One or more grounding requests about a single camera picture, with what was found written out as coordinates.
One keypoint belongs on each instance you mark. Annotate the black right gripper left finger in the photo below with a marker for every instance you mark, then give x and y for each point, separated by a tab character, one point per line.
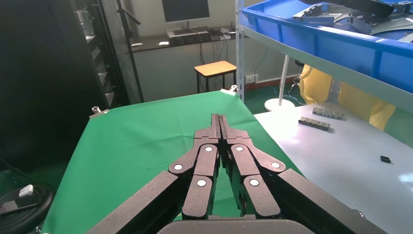
193	193

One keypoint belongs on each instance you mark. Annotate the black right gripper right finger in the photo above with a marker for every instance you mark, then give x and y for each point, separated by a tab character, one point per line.
258	197

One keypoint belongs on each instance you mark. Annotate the green table cloth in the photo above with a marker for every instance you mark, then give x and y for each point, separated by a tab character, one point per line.
129	145

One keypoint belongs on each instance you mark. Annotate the white metal shelf rack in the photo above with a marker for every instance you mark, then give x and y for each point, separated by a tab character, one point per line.
338	177

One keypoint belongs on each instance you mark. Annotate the grey notched metal strip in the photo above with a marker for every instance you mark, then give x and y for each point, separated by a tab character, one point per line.
314	123
328	113

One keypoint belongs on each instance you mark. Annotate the silver binder clip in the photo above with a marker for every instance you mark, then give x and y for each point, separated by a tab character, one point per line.
229	91

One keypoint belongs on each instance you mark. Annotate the silver table clamp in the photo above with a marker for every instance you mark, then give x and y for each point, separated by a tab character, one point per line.
98	112

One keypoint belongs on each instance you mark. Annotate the wooden top stool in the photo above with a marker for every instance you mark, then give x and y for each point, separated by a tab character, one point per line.
215	68

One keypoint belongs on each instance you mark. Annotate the small black part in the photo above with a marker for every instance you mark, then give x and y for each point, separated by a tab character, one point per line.
385	159

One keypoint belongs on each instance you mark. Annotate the yellow bag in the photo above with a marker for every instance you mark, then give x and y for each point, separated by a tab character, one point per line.
358	97

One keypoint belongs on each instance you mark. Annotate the dark office desk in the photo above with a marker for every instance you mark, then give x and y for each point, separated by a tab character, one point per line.
151	45

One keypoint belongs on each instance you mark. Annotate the black electronics box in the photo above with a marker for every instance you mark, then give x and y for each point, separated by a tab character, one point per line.
188	38

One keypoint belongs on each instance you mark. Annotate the black light stand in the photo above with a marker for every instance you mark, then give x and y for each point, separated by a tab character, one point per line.
129	48

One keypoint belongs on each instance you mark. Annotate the white plug adapter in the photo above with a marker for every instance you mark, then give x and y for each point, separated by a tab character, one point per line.
26	190

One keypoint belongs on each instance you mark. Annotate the blue plastic bin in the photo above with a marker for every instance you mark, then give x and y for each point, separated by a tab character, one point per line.
322	38

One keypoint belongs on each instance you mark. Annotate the black equipment cabinet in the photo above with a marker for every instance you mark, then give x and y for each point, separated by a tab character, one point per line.
48	80

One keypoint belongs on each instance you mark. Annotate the black computer monitor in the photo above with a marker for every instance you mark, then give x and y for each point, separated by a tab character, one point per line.
185	9

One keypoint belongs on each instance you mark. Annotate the grey metal plate part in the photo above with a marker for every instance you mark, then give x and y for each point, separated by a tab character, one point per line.
384	25

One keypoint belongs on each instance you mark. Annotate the black curved plastic part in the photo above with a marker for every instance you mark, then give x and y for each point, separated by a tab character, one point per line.
364	7

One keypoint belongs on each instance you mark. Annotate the white wall socket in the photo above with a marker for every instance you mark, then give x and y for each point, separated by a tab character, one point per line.
251	79

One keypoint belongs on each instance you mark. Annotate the grey metal frame part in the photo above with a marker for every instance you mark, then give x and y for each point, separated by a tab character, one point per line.
317	19

